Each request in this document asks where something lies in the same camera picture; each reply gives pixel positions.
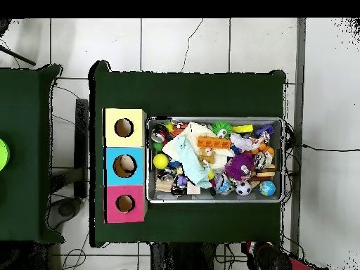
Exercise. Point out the colourful spotted white cloth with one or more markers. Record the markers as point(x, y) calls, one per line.
point(244, 142)

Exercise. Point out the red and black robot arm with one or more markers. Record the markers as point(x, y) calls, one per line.
point(272, 260)

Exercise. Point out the wooden box with three holes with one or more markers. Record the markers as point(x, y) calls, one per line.
point(123, 140)

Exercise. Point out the light blue waffle cloth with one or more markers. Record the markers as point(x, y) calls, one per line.
point(191, 163)

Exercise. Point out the yellow ball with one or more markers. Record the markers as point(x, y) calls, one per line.
point(161, 161)

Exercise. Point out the cream waffle cloth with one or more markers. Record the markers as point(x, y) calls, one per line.
point(197, 130)

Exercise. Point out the small brown plush toy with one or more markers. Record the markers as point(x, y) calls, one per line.
point(207, 156)

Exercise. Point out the long orange toy brick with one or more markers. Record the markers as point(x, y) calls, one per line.
point(213, 143)

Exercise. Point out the green puffer toy with eyes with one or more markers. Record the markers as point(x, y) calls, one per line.
point(222, 129)

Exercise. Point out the dark green table cloth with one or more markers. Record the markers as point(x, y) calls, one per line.
point(182, 92)
point(25, 112)

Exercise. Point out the purple spiky rubber toy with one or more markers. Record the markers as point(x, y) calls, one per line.
point(239, 166)

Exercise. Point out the yellow foam wedge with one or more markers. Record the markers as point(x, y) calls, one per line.
point(242, 128)

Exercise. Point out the small soccer ball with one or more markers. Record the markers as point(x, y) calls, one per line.
point(243, 188)

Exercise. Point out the small globe ball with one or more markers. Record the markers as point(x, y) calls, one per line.
point(267, 188)

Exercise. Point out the grey stand base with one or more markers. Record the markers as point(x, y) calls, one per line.
point(66, 209)

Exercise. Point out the lime green round object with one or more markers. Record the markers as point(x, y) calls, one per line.
point(3, 154)

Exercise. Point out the black rod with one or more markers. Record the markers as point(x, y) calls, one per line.
point(17, 55)

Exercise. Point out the black stand frame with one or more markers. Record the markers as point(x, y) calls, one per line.
point(81, 140)

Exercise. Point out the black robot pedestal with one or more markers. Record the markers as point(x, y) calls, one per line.
point(182, 258)

